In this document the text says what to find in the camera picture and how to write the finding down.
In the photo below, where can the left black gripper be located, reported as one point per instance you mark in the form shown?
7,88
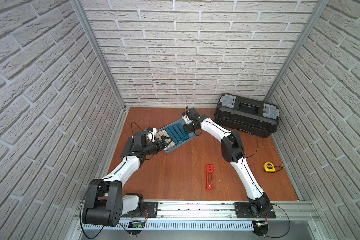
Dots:
161,144

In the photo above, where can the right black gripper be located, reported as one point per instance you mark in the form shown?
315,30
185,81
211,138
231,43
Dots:
187,129

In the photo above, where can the blue plastic storage tray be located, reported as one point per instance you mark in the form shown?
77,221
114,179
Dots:
180,143

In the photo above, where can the teal pliers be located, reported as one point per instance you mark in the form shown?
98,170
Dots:
182,129
172,134
175,134
178,130

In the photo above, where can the red pliers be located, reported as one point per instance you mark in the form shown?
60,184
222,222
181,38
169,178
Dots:
210,175

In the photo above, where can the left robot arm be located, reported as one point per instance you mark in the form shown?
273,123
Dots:
105,202

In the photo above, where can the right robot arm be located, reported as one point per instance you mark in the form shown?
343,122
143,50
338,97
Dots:
234,153

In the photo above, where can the black plastic toolbox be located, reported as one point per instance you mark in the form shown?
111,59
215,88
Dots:
256,117

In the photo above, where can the yellow tape measure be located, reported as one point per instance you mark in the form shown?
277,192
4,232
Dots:
269,167

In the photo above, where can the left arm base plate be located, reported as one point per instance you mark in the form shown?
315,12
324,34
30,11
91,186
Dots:
150,209

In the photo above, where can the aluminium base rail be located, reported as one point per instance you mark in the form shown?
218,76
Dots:
208,216

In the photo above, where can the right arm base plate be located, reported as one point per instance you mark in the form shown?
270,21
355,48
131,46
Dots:
243,210

